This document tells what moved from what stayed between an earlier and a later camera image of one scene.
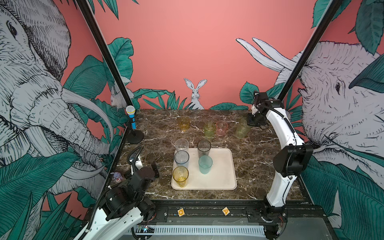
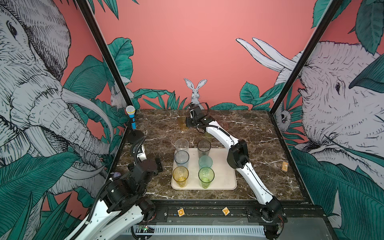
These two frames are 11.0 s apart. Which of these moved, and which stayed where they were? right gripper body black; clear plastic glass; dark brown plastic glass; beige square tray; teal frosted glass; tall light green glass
Moved: right gripper body black; tall light green glass
Stayed: dark brown plastic glass; teal frosted glass; beige square tray; clear plastic glass
